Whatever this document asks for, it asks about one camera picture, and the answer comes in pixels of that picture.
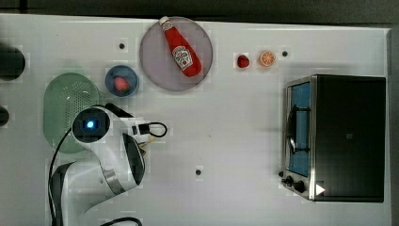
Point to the small blue bowl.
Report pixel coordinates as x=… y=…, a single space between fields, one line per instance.
x=125 y=72

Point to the small black cylinder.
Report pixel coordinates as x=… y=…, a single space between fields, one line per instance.
x=4 y=116

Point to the silver toaster oven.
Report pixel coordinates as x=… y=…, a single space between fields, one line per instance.
x=335 y=138

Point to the orange slice toy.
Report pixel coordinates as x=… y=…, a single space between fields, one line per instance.
x=267 y=58

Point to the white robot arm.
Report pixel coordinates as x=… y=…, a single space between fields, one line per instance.
x=116 y=166

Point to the red plush ketchup bottle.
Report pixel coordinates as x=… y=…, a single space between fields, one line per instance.
x=181 y=51

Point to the red strawberry on table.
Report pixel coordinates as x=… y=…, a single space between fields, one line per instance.
x=242 y=61

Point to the grey round plate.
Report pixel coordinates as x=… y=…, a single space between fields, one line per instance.
x=156 y=59

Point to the green perforated colander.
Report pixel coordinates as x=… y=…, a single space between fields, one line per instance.
x=65 y=97

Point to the strawberry in blue bowl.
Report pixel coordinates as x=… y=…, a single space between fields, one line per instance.
x=121 y=84

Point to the black cylinder cup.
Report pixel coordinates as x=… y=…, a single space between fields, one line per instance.
x=12 y=63

